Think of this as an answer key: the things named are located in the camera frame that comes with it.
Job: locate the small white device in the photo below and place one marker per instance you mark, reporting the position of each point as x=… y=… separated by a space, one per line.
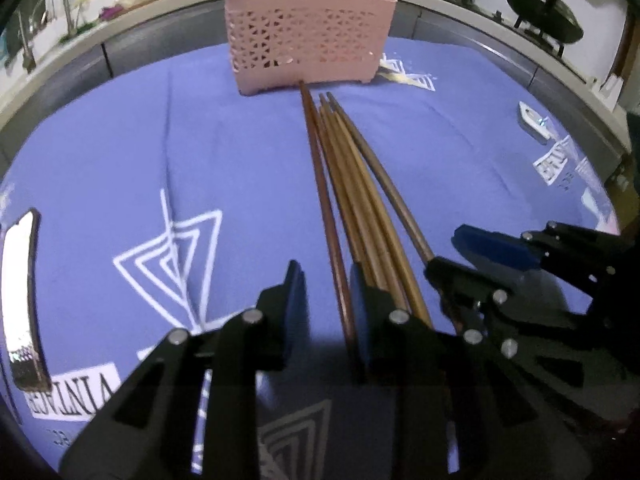
x=532 y=122

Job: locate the pink perforated utensil basket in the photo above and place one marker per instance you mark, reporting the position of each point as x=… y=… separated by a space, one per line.
x=300 y=35

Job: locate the purple printed tablecloth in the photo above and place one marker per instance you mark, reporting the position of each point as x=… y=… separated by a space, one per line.
x=200 y=160

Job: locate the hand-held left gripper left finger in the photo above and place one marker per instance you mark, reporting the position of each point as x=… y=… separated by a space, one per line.
x=297 y=302

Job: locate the black pan with lid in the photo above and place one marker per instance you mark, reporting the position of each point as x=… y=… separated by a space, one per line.
x=545 y=12

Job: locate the grey-brown chopstick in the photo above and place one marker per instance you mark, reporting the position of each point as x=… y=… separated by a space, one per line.
x=380 y=170

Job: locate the black smartphone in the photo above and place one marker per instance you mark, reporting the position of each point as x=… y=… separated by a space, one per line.
x=20 y=285

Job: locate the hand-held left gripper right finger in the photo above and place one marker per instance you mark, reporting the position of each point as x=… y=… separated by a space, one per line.
x=358 y=305

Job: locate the kitchen counter with grey cabinets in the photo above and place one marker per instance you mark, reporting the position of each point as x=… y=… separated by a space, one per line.
x=75 y=67

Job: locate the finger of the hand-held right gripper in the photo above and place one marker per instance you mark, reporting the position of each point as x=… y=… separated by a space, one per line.
x=500 y=247
x=465 y=280

